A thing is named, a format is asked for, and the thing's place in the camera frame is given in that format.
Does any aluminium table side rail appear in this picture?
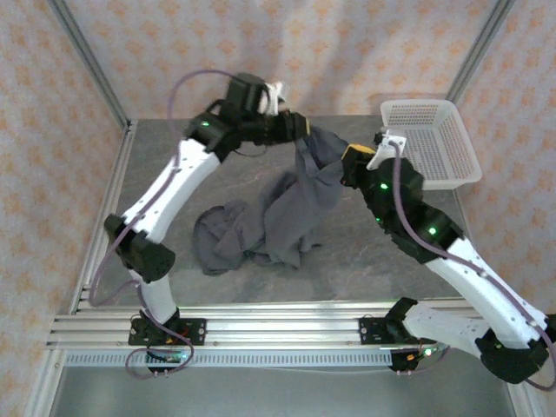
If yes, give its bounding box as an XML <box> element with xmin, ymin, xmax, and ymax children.
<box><xmin>453</xmin><ymin>189</ymin><xmax>468</xmax><ymax>229</ymax></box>
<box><xmin>69</xmin><ymin>119</ymin><xmax>139</xmax><ymax>314</ymax></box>

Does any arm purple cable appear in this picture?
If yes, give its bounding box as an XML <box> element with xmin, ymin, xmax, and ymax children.
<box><xmin>388</xmin><ymin>138</ymin><xmax>556</xmax><ymax>392</ymax></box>
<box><xmin>89</xmin><ymin>68</ymin><xmax>238</xmax><ymax>381</ymax></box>

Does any white perforated plastic basket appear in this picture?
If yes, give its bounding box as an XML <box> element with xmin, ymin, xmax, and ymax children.
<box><xmin>380</xmin><ymin>98</ymin><xmax>483</xmax><ymax>192</ymax></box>

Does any slotted grey cable duct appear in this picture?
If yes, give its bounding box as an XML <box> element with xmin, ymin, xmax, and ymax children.
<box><xmin>64</xmin><ymin>349</ymin><xmax>394</xmax><ymax>368</ymax></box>

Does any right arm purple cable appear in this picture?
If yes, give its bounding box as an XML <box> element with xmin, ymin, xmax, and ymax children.
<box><xmin>388</xmin><ymin>138</ymin><xmax>556</xmax><ymax>392</ymax></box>

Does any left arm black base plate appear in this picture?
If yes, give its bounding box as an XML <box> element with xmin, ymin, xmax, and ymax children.
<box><xmin>129</xmin><ymin>317</ymin><xmax>208</xmax><ymax>348</ymax></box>

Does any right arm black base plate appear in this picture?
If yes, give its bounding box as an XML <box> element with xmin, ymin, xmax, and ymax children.
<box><xmin>359</xmin><ymin>316</ymin><xmax>407</xmax><ymax>347</ymax></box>

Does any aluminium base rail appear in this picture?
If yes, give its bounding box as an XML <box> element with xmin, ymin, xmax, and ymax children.
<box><xmin>45</xmin><ymin>303</ymin><xmax>483</xmax><ymax>350</ymax></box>

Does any grey t-shirt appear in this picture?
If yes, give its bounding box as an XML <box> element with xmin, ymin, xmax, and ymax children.
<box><xmin>192</xmin><ymin>125</ymin><xmax>351</xmax><ymax>277</ymax></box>

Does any aluminium lower frame bar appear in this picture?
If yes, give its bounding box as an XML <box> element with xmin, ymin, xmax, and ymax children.
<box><xmin>503</xmin><ymin>381</ymin><xmax>538</xmax><ymax>417</ymax></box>
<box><xmin>23</xmin><ymin>349</ymin><xmax>66</xmax><ymax>417</ymax></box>

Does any small circuit board with LED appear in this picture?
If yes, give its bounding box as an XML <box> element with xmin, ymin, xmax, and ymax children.
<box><xmin>388</xmin><ymin>345</ymin><xmax>444</xmax><ymax>377</ymax></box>
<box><xmin>145</xmin><ymin>347</ymin><xmax>193</xmax><ymax>378</ymax></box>

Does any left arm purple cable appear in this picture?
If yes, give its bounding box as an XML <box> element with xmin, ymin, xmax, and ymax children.
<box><xmin>89</xmin><ymin>68</ymin><xmax>238</xmax><ymax>381</ymax></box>

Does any aluminium frame post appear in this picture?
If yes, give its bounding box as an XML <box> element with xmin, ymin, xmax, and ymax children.
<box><xmin>47</xmin><ymin>0</ymin><xmax>132</xmax><ymax>127</ymax></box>
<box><xmin>447</xmin><ymin>0</ymin><xmax>516</xmax><ymax>103</ymax></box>

